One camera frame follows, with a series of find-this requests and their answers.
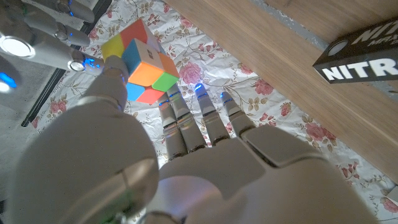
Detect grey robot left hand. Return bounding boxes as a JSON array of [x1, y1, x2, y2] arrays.
[[6, 55, 379, 224]]

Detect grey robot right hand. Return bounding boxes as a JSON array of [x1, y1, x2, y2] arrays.
[[0, 0, 105, 94]]

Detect multicoloured rubiks cube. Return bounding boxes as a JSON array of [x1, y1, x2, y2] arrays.
[[100, 19, 180, 105]]

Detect black backdrop stand pole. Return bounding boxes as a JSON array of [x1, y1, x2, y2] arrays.
[[21, 0, 113, 128]]

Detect floral backdrop cloth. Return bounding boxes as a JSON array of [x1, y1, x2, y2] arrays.
[[30, 0, 398, 224]]

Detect black box white lettering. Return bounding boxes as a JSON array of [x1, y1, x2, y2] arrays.
[[312, 17, 398, 84]]

